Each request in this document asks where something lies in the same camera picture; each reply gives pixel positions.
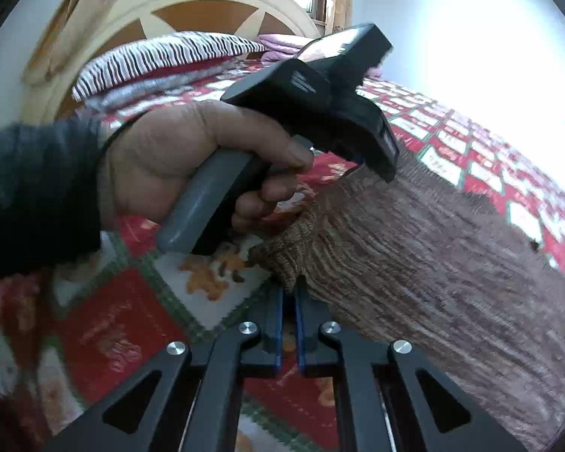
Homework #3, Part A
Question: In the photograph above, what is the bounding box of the brown knitted sweater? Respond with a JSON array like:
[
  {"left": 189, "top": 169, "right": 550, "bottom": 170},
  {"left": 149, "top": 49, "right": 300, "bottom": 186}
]
[{"left": 251, "top": 151, "right": 565, "bottom": 451}]

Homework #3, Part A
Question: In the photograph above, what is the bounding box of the black sleeved left forearm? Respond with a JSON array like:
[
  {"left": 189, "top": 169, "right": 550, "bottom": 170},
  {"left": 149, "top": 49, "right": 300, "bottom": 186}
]
[{"left": 0, "top": 118, "right": 110, "bottom": 280}]

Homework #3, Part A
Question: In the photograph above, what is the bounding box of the left hand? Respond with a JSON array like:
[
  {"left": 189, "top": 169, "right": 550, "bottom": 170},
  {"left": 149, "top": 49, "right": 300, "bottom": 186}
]
[{"left": 99, "top": 100, "right": 313, "bottom": 232}]

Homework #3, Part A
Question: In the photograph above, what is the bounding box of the pink folded blanket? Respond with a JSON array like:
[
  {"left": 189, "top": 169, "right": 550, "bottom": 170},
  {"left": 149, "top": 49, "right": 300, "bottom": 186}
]
[{"left": 257, "top": 34, "right": 383, "bottom": 79}]

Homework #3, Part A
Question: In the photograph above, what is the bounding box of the red checkered cartoon bedspread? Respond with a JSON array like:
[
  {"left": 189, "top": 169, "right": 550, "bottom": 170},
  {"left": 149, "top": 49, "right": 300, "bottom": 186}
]
[{"left": 0, "top": 79, "right": 565, "bottom": 447}]

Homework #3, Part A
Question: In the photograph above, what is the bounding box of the cream wooden headboard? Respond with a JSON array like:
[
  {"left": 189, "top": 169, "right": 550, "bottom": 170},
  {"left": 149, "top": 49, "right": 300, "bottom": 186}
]
[{"left": 20, "top": 0, "right": 322, "bottom": 126}]

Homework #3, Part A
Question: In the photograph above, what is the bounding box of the striped pillow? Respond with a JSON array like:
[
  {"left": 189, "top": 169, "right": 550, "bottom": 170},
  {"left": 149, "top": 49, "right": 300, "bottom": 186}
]
[{"left": 71, "top": 31, "right": 266, "bottom": 102}]

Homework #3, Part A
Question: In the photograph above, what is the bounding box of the yellow curtain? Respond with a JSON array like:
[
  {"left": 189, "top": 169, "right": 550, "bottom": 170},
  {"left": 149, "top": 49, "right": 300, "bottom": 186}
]
[{"left": 22, "top": 0, "right": 116, "bottom": 86}]

